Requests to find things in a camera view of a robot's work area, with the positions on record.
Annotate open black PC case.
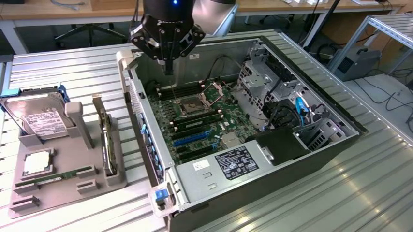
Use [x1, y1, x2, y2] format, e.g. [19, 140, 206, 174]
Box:
[115, 28, 369, 232]

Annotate wooden desk with white frame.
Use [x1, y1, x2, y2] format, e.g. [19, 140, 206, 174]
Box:
[235, 0, 406, 46]
[0, 0, 146, 55]

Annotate black plastic air shroud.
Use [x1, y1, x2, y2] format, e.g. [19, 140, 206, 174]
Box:
[253, 127, 313, 167]

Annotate loose green RAM stick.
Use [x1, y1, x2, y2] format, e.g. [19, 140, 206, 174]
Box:
[15, 168, 86, 187]

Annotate green motherboard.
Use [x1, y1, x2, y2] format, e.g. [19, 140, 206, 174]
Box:
[145, 78, 261, 166]

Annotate light blue network cable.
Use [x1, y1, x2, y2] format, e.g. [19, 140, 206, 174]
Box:
[51, 0, 87, 11]

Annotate black RAM slot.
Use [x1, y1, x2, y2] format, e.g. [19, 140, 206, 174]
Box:
[157, 82, 205, 102]

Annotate blue expansion slot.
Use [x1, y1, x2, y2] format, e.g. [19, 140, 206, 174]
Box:
[173, 134, 214, 147]

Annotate silver hard disk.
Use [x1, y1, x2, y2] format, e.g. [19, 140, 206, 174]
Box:
[0, 92, 71, 141]

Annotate metal disk bay cage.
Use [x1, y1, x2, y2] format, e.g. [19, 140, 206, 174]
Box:
[235, 41, 304, 126]

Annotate grey parts rack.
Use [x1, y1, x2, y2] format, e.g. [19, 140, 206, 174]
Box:
[7, 101, 130, 220]

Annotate black looped wire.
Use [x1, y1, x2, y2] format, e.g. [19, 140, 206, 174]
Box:
[205, 55, 243, 83]

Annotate installed green RAM stick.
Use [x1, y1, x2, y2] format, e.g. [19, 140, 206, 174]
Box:
[175, 116, 223, 129]

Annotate blue flat wire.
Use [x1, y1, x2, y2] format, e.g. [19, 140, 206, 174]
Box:
[294, 96, 306, 127]

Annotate black expansion slot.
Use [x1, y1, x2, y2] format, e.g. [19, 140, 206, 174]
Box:
[170, 128, 211, 142]

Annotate CPU socket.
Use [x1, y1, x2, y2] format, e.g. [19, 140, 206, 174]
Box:
[178, 96, 214, 117]

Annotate blue disk bracket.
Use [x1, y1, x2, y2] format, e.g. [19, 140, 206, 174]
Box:
[0, 81, 72, 103]

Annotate metal socket cover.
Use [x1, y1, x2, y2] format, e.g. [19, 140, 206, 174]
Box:
[199, 81, 227, 107]

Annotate aluminium profile frame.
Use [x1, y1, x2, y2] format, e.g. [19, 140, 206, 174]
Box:
[328, 13, 413, 73]

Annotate silver chipset heat sink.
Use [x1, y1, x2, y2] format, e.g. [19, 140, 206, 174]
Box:
[221, 134, 241, 148]

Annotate silver power supply with label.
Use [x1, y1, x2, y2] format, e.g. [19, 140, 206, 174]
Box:
[174, 140, 276, 204]

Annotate black floor cable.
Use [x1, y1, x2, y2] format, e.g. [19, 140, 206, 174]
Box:
[353, 69, 413, 112]

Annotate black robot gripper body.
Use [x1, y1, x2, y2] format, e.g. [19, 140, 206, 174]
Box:
[143, 0, 195, 29]

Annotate black slanted pole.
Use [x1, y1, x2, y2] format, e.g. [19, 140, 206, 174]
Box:
[305, 0, 337, 47]

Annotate graphics card with metal bracket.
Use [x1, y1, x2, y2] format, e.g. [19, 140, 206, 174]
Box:
[91, 93, 119, 176]

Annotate grey box with black handle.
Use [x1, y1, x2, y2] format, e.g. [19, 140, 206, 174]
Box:
[326, 44, 384, 82]

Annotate silver CPU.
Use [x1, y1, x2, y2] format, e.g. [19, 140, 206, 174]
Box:
[23, 151, 55, 175]

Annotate black office chair base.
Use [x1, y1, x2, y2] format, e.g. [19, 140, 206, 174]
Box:
[54, 22, 127, 48]

